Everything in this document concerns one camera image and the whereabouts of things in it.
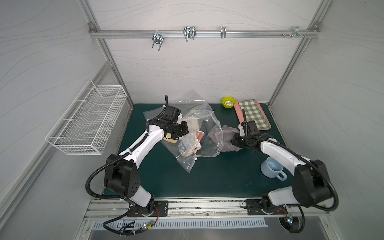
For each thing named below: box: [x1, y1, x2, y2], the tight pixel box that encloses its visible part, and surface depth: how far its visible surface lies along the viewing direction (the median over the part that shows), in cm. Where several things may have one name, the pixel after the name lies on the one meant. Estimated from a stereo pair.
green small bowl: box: [221, 96, 236, 109], surface depth 121 cm
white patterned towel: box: [178, 118, 202, 157], surface depth 92 cm
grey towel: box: [209, 125, 243, 152], surface depth 87 cm
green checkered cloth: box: [238, 99, 270, 130], surface depth 117 cm
